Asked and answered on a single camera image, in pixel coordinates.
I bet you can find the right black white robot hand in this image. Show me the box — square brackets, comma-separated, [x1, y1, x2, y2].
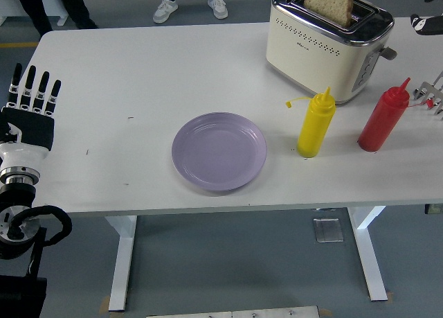
[410, 0, 443, 37]

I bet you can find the brown bread slice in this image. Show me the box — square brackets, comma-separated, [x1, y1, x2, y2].
[303, 0, 354, 28]

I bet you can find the silver toast rack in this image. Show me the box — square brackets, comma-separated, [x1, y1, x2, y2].
[413, 71, 443, 120]

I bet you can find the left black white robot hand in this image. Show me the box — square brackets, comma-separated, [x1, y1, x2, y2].
[0, 63, 62, 170]

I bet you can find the cream silver toaster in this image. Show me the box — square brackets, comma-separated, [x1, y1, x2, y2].
[265, 0, 399, 106]

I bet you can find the person with white sneakers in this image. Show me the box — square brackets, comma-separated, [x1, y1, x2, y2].
[153, 0, 229, 24]

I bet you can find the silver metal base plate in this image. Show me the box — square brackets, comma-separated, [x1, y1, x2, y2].
[145, 306, 321, 318]

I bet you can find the white table leg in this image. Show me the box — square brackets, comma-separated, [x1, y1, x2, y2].
[347, 206, 388, 301]
[105, 212, 138, 312]

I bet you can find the person in dark shoes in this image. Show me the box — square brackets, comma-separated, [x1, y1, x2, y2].
[12, 0, 100, 38]

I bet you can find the silver floor hatch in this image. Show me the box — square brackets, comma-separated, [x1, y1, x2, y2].
[313, 217, 345, 244]

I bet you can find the red squeeze bottle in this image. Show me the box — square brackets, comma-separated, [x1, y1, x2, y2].
[357, 77, 435, 153]

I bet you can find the purple round plate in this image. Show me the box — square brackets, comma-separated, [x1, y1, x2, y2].
[171, 112, 268, 193]

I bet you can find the white stand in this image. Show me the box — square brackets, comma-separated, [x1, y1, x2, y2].
[0, 0, 71, 26]

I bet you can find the yellow squeeze bottle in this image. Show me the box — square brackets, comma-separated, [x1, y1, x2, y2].
[284, 86, 337, 159]

